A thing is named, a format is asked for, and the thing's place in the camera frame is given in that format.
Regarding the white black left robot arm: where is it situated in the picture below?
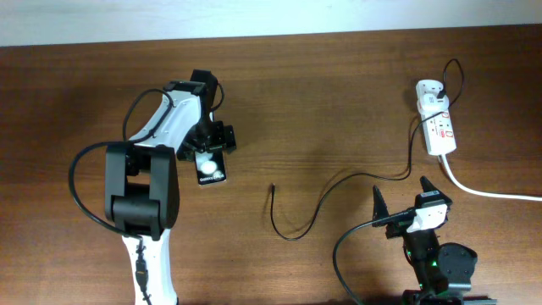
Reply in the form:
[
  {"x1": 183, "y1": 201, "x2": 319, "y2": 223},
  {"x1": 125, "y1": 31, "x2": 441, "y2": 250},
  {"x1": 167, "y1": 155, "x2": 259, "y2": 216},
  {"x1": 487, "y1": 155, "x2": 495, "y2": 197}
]
[{"x1": 105, "y1": 80, "x2": 235, "y2": 304}]

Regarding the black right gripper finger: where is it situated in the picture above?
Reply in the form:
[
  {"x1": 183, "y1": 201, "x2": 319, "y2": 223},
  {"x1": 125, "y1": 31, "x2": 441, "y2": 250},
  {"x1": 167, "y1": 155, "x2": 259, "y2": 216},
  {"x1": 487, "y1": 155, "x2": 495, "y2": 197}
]
[
  {"x1": 418, "y1": 176, "x2": 452, "y2": 208},
  {"x1": 372, "y1": 186, "x2": 390, "y2": 227}
]

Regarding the black charger cable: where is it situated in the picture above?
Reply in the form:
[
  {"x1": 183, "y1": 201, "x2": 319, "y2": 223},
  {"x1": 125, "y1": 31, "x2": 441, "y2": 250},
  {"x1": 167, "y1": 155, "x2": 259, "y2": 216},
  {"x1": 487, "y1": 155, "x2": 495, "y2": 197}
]
[{"x1": 269, "y1": 58, "x2": 466, "y2": 241}]

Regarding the black Galaxy smartphone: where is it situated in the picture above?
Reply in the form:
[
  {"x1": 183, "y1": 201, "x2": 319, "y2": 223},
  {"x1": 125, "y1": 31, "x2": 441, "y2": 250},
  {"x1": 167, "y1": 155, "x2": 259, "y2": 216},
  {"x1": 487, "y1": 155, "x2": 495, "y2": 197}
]
[{"x1": 195, "y1": 152, "x2": 227, "y2": 186}]

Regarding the white power strip cord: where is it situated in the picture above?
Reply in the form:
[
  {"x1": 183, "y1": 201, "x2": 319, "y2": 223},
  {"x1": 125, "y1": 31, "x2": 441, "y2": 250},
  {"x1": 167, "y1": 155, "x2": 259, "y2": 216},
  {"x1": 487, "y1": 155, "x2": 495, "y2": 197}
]
[{"x1": 438, "y1": 153, "x2": 542, "y2": 202}]

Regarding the white power strip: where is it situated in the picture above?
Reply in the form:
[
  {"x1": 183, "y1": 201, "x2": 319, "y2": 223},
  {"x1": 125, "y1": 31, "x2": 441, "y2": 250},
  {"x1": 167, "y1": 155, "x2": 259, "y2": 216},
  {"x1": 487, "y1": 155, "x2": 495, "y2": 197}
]
[{"x1": 418, "y1": 102, "x2": 456, "y2": 156}]

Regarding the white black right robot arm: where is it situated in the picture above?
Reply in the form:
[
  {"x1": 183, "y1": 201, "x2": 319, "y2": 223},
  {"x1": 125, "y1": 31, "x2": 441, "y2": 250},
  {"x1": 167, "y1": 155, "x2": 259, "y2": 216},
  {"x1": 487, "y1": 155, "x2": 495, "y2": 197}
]
[{"x1": 373, "y1": 176, "x2": 478, "y2": 304}]

